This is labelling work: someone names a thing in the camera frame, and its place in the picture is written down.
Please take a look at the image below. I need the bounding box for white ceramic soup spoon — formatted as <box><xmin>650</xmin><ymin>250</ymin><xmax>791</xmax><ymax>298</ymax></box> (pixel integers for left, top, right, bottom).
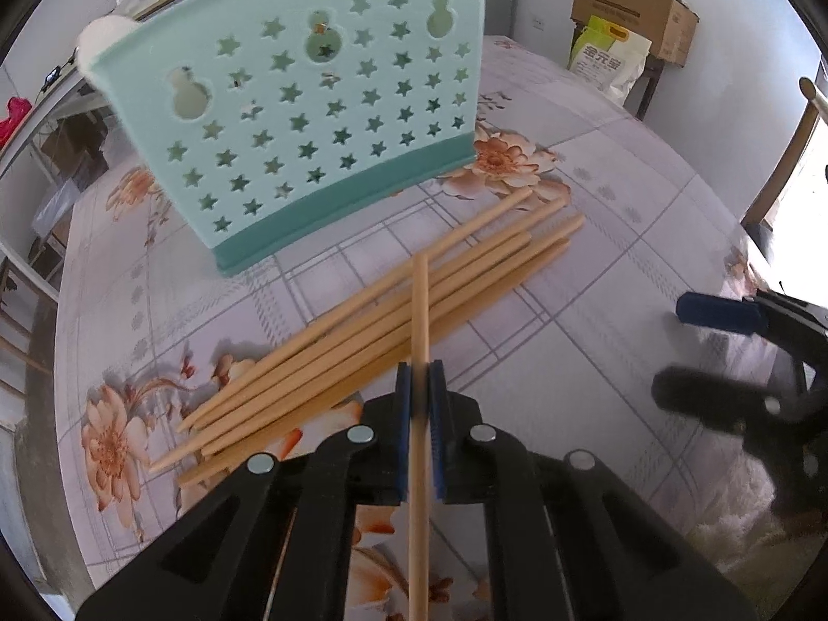
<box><xmin>75</xmin><ymin>14</ymin><xmax>140</xmax><ymax>87</ymax></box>

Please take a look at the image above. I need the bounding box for wooden chair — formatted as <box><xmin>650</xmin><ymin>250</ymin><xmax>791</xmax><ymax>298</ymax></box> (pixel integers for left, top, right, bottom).
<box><xmin>741</xmin><ymin>75</ymin><xmax>826</xmax><ymax>253</ymax></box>

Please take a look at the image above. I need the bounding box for floral tablecloth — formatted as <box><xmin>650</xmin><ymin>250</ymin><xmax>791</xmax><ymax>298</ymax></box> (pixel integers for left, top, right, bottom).
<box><xmin>55</xmin><ymin>39</ymin><xmax>821</xmax><ymax>614</ymax></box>

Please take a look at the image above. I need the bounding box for yellow green rice bag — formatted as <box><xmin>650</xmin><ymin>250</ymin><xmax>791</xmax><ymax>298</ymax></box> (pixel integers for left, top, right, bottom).
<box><xmin>568</xmin><ymin>16</ymin><xmax>651</xmax><ymax>107</ymax></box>

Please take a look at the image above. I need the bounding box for cardboard box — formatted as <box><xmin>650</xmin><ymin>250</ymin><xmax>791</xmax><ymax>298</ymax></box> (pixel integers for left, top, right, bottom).
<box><xmin>571</xmin><ymin>0</ymin><xmax>699</xmax><ymax>67</ymax></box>

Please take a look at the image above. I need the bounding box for mint green utensil caddy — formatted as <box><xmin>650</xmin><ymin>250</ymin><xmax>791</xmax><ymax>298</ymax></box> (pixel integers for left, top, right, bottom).
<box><xmin>93</xmin><ymin>0</ymin><xmax>485</xmax><ymax>275</ymax></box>

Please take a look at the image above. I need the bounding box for white shelf table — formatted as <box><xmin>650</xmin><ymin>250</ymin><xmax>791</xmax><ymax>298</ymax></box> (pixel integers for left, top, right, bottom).
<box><xmin>2</xmin><ymin>63</ymin><xmax>108</xmax><ymax>185</ymax></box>

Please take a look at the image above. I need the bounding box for red plastic bag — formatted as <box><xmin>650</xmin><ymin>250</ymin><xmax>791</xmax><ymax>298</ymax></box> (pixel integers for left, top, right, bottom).
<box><xmin>0</xmin><ymin>97</ymin><xmax>32</xmax><ymax>147</ymax></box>

